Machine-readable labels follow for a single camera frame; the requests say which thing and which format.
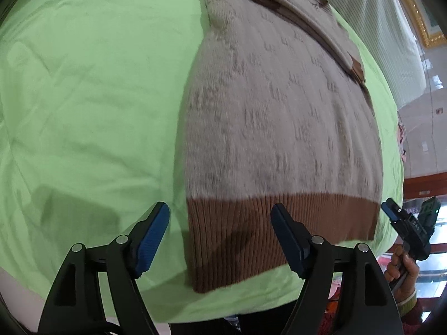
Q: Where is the gold framed flower painting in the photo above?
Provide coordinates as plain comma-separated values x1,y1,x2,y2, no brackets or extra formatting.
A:
387,0,446,47

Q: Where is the pink cloth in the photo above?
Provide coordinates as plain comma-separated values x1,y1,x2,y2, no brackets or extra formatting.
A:
396,111,408,163

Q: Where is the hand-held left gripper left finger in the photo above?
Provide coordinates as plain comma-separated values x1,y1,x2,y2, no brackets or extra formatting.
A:
37,201,170,335

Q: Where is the beige knit sweater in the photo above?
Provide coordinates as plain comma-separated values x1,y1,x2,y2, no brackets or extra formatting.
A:
173,0,384,294

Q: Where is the green bedsheet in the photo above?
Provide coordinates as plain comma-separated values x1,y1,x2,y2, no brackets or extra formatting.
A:
0,0,406,323

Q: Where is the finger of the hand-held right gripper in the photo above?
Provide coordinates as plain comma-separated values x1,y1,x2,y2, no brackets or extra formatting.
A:
381,198,407,222

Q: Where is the large striped white pillow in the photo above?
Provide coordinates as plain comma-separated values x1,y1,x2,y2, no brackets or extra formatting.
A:
297,0,427,110

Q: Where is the person's right hand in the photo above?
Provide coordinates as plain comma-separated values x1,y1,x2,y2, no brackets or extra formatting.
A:
383,244,420,298

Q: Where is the person's right forearm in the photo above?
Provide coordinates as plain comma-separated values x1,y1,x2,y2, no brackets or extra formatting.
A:
394,286,437,326

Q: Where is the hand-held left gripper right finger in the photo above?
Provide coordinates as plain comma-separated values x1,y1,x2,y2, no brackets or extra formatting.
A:
270,202,406,335

